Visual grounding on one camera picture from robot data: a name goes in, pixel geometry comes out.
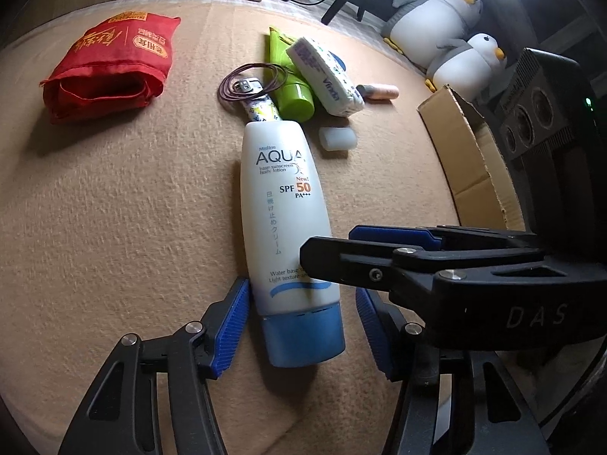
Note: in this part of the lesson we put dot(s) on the white penguin plush toy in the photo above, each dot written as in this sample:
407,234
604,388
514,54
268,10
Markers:
455,64
427,23

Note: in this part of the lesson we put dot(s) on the red cloth bag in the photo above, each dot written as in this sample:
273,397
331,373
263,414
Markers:
114,57

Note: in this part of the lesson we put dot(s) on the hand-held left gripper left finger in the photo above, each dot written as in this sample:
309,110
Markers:
231,329

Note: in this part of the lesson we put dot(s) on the translucent white cap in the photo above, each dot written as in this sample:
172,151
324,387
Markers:
337,138

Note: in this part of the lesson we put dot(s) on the pink cosmetic bottle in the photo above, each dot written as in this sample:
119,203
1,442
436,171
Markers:
381,91

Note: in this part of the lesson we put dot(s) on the tan blanket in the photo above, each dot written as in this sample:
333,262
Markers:
118,199

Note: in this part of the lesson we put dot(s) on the small patterned tube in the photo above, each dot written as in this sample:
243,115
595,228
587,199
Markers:
263,111

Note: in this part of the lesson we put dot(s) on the white printed tissue pack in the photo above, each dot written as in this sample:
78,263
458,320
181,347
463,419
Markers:
322,71

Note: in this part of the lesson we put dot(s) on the green tube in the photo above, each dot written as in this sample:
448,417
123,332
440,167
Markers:
294,99

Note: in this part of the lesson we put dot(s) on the white sunscreen bottle blue cap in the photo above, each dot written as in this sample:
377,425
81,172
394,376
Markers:
275,208

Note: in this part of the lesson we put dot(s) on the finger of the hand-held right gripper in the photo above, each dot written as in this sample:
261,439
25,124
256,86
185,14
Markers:
351,260
393,237

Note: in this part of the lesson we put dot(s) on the cardboard box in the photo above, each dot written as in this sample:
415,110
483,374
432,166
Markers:
455,151

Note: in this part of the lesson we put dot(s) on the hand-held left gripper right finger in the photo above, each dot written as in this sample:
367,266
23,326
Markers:
374,336

